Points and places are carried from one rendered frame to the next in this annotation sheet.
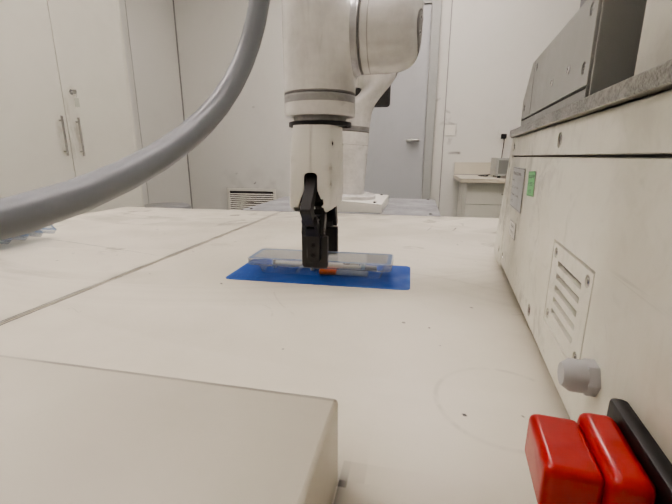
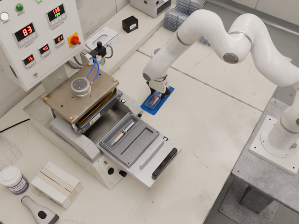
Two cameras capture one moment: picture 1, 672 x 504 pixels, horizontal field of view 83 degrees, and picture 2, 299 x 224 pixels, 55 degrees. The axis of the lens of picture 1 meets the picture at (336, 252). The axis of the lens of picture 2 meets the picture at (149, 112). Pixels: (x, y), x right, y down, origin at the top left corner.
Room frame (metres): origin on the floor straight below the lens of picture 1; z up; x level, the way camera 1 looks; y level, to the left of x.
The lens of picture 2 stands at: (0.80, -0.94, 2.05)
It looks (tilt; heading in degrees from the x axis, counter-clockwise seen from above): 55 degrees down; 111
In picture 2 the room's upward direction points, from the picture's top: 2 degrees clockwise
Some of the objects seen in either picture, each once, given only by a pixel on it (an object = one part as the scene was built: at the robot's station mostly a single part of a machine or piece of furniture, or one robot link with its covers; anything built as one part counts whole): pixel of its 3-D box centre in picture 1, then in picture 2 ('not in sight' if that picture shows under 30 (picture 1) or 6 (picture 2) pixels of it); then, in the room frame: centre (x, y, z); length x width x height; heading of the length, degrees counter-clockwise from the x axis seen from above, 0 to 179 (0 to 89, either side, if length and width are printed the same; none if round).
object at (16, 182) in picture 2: not in sight; (14, 181); (0.09, -0.71, 0.82); 0.09 x 0.09 x 0.15
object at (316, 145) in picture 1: (320, 163); (158, 81); (0.48, 0.02, 0.89); 0.10 x 0.08 x 0.11; 169
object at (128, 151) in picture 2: not in sight; (129, 138); (0.51, -0.40, 0.98); 0.20 x 0.17 x 0.03; 73
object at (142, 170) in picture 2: not in sight; (138, 146); (0.55, -0.41, 0.97); 0.30 x 0.22 x 0.08; 163
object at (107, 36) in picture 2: not in sight; (100, 43); (0.03, 0.22, 0.83); 0.23 x 0.12 x 0.07; 76
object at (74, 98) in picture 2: not in sight; (80, 87); (0.24, -0.30, 1.08); 0.31 x 0.24 x 0.13; 73
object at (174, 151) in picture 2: not in sight; (164, 163); (0.69, -0.45, 0.99); 0.15 x 0.02 x 0.04; 73
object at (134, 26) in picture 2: not in sight; (130, 24); (0.12, 0.46, 0.83); 0.09 x 0.06 x 0.07; 61
